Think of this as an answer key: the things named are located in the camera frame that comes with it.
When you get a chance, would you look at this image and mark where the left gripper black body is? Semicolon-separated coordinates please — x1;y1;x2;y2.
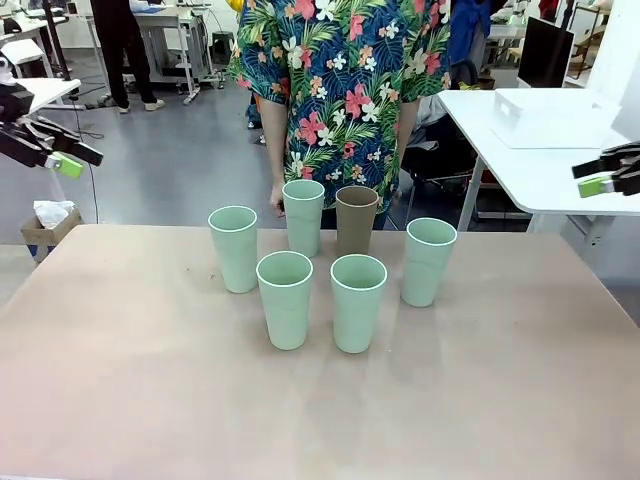
0;82;34;124

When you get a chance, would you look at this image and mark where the white plastic storage basket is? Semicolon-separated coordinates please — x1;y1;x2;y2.
489;88;622;150

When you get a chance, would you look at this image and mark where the light green plastic cup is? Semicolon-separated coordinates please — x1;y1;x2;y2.
330;254;389;355
255;250;315;351
400;217;459;308
282;179;326;259
208;205;259;294

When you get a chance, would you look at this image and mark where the brown plastic cup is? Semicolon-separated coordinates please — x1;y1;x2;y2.
335;186;380;257

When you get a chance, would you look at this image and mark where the person's right forearm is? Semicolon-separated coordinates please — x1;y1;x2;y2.
258;95;292;189

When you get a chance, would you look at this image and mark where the person's left forearm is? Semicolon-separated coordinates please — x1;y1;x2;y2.
394;97;419;166

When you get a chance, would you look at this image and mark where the person's right hand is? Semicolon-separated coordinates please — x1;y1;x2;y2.
269;181;288;219

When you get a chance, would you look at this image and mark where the white desk with stand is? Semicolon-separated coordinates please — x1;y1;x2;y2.
9;77;82;126

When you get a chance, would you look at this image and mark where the black stand pole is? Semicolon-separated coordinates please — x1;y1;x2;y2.
42;0;74;84

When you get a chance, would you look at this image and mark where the white side table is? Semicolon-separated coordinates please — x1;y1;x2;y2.
437;88;640;234

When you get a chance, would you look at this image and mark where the brown cardboard box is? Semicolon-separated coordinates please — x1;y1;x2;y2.
20;207;84;264

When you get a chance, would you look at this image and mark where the bystander in black clothes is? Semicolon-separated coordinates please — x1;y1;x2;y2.
89;0;166;114

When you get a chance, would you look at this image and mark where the black computer monitor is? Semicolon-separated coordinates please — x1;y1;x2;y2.
517;16;576;90

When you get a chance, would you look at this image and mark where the grey metal workbench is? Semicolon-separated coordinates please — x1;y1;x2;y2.
132;3;217;105

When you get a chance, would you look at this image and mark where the black office chair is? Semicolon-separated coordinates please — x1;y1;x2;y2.
402;59;482;216

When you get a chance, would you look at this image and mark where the blue hanging jacket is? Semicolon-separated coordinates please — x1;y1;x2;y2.
448;0;494;67

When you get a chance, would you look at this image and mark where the person in floral shirt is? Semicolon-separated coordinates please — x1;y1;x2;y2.
227;0;454;231

